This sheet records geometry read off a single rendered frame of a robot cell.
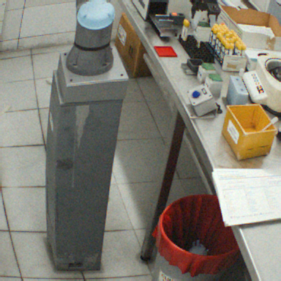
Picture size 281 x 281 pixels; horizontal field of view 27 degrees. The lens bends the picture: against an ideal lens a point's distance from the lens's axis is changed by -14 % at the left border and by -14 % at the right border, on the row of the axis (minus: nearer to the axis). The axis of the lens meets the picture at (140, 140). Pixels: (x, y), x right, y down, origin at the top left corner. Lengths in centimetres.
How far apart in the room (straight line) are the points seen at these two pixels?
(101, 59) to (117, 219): 107
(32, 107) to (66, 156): 134
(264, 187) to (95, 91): 60
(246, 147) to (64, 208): 74
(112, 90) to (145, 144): 130
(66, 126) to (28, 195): 93
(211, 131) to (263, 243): 49
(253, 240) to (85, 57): 77
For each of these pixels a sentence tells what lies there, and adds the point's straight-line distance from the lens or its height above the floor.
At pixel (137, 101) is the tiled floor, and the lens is 349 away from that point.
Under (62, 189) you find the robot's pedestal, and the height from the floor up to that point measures 52.
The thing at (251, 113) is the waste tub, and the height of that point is 94.
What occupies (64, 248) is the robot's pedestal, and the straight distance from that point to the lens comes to 241.
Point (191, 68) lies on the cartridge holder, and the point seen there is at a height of 90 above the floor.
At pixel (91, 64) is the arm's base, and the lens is 190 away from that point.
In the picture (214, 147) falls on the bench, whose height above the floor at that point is 87.
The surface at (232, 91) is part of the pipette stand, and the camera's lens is 200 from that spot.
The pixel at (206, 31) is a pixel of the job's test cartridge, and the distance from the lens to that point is 207.
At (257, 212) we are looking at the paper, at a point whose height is 89.
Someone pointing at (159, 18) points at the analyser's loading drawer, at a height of 93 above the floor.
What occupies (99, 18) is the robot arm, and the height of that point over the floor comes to 116.
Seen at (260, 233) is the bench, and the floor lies 88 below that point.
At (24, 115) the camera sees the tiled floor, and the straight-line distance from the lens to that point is 332.
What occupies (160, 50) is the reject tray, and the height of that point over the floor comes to 88.
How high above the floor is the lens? 200
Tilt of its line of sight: 38 degrees down
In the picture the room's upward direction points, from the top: 10 degrees clockwise
